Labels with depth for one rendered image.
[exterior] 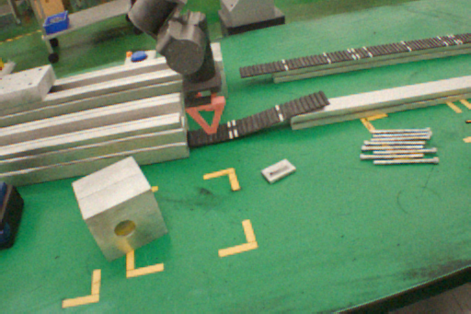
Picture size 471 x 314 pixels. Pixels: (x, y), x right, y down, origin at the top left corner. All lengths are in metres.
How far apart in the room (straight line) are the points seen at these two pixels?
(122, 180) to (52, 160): 0.24
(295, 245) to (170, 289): 0.18
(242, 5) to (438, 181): 0.84
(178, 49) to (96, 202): 0.24
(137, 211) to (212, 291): 0.15
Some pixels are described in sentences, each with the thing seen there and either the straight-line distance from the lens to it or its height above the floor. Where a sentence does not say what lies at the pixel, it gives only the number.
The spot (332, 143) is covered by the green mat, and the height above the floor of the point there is 0.78.
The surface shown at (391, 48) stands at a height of 0.81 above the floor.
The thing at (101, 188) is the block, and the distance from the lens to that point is 0.58.
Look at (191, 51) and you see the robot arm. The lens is 0.57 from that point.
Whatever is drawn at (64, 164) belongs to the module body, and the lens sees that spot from 0.79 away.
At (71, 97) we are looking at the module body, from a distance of 0.92.
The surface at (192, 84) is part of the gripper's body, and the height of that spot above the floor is 0.92.
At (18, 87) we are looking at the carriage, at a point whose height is 0.90.
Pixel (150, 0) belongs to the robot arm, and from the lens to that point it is 0.63.
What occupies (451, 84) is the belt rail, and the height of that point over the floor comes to 0.81.
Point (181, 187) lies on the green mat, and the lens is 0.68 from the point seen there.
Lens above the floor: 1.22
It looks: 36 degrees down
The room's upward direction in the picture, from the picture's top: 11 degrees counter-clockwise
